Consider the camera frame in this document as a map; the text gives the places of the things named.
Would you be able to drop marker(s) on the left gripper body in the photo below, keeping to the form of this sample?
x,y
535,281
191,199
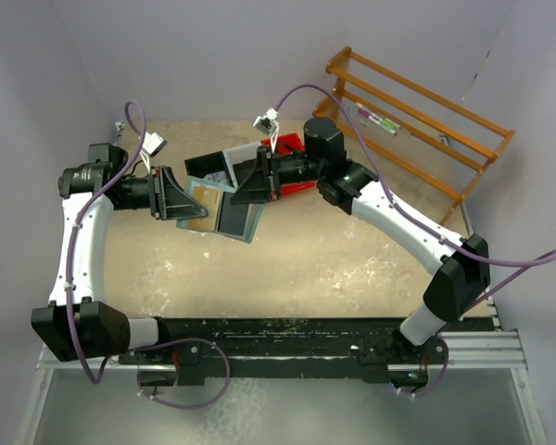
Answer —
x,y
158,196

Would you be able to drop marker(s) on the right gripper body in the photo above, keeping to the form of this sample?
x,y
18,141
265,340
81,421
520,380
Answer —
x,y
267,164

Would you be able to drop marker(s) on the black card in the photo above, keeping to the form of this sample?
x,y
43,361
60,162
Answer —
x,y
235,221

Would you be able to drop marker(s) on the green card holder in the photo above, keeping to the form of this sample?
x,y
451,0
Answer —
x,y
192,182

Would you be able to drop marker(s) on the orange card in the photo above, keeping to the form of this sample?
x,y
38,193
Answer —
x,y
210,199

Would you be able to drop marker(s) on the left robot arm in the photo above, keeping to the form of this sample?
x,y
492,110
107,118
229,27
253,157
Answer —
x,y
77,312

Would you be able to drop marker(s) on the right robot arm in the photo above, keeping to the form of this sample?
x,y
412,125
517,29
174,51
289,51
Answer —
x,y
457,264

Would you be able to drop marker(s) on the white cards in black bin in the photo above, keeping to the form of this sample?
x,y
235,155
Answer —
x,y
218,177

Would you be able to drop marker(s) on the white bin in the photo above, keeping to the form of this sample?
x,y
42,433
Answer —
x,y
238,154

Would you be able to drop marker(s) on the black bin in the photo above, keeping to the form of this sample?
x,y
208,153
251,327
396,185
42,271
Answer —
x,y
200,166

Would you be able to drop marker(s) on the red bin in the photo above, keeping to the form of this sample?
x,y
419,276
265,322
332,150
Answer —
x,y
289,143

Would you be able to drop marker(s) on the pink marker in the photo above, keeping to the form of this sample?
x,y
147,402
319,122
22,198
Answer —
x,y
392,131

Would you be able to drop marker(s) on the green marker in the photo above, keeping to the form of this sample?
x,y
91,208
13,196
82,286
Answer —
x,y
376,116

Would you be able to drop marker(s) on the wooden rack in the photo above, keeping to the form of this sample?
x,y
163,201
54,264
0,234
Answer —
x,y
441,143

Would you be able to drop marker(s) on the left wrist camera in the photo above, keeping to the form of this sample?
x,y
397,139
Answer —
x,y
153,144

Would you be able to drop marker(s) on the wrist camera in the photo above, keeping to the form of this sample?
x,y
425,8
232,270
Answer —
x,y
153,144
269,125

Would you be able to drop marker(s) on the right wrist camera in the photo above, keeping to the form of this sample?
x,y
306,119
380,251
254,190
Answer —
x,y
269,125

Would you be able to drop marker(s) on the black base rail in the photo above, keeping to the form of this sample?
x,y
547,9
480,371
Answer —
x,y
369,349

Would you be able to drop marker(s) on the aluminium frame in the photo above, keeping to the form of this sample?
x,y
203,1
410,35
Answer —
x,y
481,397

